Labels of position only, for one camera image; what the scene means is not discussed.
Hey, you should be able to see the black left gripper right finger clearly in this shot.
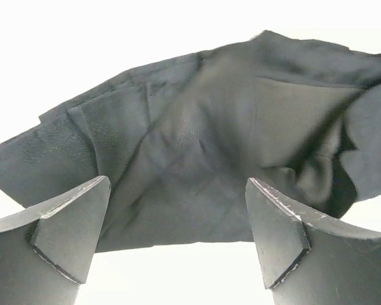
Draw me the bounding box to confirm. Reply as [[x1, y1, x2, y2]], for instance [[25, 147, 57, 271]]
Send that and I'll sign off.
[[246, 179, 381, 305]]

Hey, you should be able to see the black pleated skirt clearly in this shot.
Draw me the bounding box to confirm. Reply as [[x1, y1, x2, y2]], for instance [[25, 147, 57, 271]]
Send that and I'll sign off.
[[0, 31, 381, 252]]

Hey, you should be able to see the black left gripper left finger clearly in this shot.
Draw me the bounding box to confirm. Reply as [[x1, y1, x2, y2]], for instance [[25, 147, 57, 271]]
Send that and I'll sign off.
[[0, 176, 111, 305]]

